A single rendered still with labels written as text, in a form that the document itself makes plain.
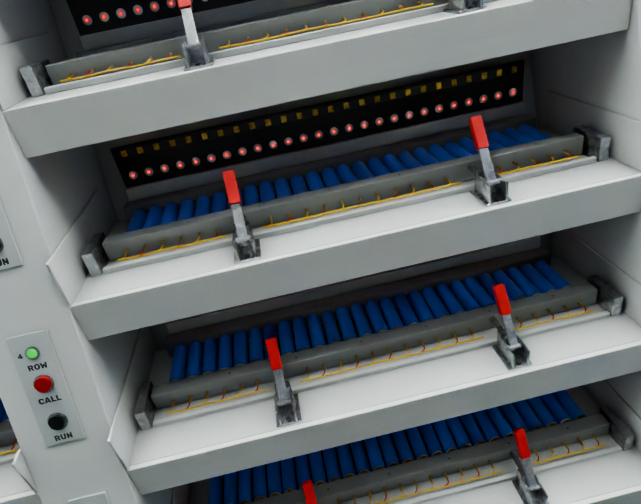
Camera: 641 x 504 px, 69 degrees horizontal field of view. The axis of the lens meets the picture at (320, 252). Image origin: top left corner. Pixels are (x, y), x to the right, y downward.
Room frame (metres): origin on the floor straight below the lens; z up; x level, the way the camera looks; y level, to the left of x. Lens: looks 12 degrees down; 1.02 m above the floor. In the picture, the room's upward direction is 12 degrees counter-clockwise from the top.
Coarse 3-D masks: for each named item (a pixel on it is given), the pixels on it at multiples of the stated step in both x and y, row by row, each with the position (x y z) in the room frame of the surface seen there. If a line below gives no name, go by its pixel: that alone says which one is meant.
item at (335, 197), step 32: (448, 160) 0.55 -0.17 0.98; (480, 160) 0.53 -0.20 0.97; (512, 160) 0.54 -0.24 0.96; (544, 160) 0.54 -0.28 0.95; (320, 192) 0.53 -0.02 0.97; (352, 192) 0.53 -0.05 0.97; (384, 192) 0.53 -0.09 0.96; (416, 192) 0.52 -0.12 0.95; (192, 224) 0.52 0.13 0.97; (224, 224) 0.52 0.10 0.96; (256, 224) 0.53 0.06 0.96
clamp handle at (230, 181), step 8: (224, 176) 0.49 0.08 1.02; (232, 176) 0.49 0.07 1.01; (232, 184) 0.49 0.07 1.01; (232, 192) 0.48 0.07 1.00; (232, 200) 0.48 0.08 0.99; (240, 200) 0.48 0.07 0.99; (232, 208) 0.48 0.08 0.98; (240, 208) 0.48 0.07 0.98; (240, 216) 0.48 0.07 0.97; (240, 224) 0.48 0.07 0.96; (240, 232) 0.47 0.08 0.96
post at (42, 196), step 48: (0, 0) 0.52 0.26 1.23; (48, 0) 0.64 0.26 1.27; (0, 144) 0.45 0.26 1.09; (0, 192) 0.45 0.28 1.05; (48, 192) 0.48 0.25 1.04; (48, 240) 0.45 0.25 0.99; (0, 288) 0.45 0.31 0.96; (48, 288) 0.45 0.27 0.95; (0, 336) 0.45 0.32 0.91; (0, 384) 0.44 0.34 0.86; (96, 384) 0.45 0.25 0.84; (96, 432) 0.45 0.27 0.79; (48, 480) 0.44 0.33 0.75; (96, 480) 0.45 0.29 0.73
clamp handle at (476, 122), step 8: (472, 120) 0.50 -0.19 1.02; (480, 120) 0.50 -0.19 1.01; (472, 128) 0.50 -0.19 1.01; (480, 128) 0.50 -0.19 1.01; (480, 136) 0.50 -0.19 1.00; (480, 144) 0.49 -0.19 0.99; (488, 144) 0.49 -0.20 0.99; (480, 152) 0.49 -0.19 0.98; (488, 152) 0.49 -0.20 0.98; (488, 160) 0.49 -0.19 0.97; (488, 168) 0.49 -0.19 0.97; (488, 176) 0.49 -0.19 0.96
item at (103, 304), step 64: (448, 128) 0.64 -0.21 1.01; (576, 128) 0.56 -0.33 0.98; (640, 128) 0.48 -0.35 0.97; (128, 192) 0.62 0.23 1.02; (512, 192) 0.49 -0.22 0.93; (576, 192) 0.47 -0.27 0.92; (640, 192) 0.48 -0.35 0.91; (64, 256) 0.47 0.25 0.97; (128, 256) 0.53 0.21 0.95; (192, 256) 0.50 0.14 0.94; (320, 256) 0.46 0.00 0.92; (384, 256) 0.47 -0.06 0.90; (128, 320) 0.46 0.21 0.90
